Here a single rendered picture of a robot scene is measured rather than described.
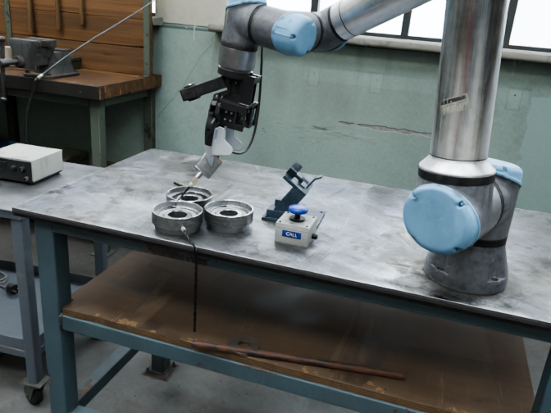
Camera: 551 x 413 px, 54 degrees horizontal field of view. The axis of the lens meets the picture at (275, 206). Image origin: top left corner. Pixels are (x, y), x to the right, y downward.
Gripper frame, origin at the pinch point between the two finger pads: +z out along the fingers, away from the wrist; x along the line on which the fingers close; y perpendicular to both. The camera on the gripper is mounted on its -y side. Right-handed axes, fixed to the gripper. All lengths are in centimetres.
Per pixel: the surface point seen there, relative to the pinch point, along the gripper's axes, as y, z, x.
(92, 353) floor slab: -49, 101, 33
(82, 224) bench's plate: -18.8, 15.8, -18.3
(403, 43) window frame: 19, -22, 148
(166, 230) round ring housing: -0.8, 12.1, -15.8
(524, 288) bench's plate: 68, 4, -5
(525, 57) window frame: 69, -27, 149
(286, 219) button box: 20.8, 5.8, -5.9
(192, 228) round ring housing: 3.8, 10.8, -13.5
